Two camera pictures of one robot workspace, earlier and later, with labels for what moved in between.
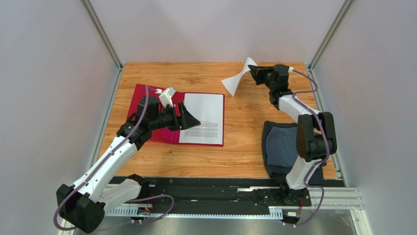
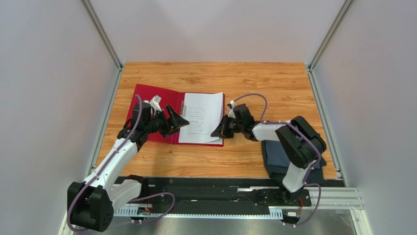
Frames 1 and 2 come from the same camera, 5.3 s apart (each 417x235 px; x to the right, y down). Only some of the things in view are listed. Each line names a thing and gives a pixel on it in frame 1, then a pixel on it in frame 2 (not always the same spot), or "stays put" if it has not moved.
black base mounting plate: [225, 193] stays put
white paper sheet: [231, 83] → [220, 140]
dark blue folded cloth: [280, 152] stays put
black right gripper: [266, 75] → [227, 126]
